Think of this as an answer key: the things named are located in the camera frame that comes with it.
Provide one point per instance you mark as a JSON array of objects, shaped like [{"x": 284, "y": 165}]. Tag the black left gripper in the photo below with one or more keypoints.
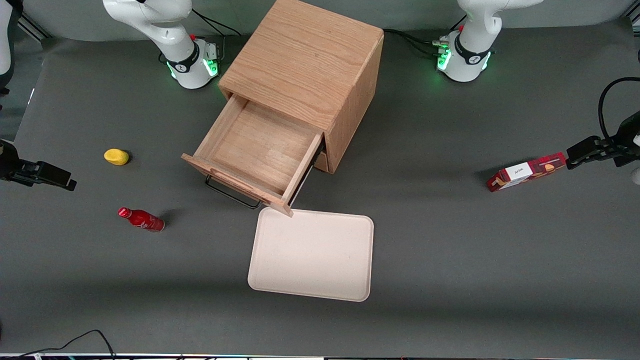
[{"x": 628, "y": 138}]

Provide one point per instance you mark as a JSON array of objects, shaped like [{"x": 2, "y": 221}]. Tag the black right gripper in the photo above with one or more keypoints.
[{"x": 6, "y": 161}]

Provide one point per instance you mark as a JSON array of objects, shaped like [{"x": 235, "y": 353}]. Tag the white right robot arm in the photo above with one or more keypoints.
[{"x": 170, "y": 40}]

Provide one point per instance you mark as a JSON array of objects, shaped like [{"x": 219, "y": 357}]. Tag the wooden drawer cabinet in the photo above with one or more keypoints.
[{"x": 305, "y": 55}]

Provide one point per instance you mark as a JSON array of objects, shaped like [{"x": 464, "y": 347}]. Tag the red snack box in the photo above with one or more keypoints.
[{"x": 525, "y": 172}]

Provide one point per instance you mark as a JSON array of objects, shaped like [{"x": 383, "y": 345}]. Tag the yellow lemon toy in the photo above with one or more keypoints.
[{"x": 116, "y": 156}]

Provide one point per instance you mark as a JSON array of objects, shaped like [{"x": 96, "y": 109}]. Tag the red soda bottle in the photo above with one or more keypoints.
[{"x": 142, "y": 219}]

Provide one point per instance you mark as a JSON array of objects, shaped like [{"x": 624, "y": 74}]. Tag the cream rectangular tray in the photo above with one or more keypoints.
[{"x": 312, "y": 255}]

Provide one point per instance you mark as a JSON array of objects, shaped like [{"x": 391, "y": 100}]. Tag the aluminium frame rail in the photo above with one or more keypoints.
[{"x": 35, "y": 27}]

